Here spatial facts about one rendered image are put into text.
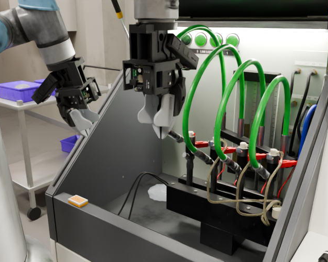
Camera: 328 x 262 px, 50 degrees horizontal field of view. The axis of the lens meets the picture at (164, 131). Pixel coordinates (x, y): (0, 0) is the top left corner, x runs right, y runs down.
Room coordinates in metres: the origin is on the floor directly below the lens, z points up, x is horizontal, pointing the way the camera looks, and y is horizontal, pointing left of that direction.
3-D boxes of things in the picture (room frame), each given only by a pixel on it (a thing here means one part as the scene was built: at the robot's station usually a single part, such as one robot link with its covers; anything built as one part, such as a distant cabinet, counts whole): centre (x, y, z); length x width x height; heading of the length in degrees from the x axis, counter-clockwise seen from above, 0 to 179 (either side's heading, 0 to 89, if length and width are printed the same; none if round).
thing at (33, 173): (2.83, 0.88, 0.52); 1.07 x 0.62 x 1.03; 136
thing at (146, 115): (0.63, 0.03, 1.28); 0.06 x 0.03 x 0.09; 144
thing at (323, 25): (1.15, -0.23, 1.43); 0.54 x 0.03 x 0.02; 54
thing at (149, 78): (0.61, 0.02, 1.38); 0.09 x 0.08 x 0.12; 144
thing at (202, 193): (0.87, -0.17, 0.91); 0.34 x 0.10 x 0.15; 54
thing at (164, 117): (0.61, 0.00, 1.28); 0.06 x 0.03 x 0.09; 144
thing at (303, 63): (1.01, -0.43, 1.20); 0.13 x 0.03 x 0.31; 54
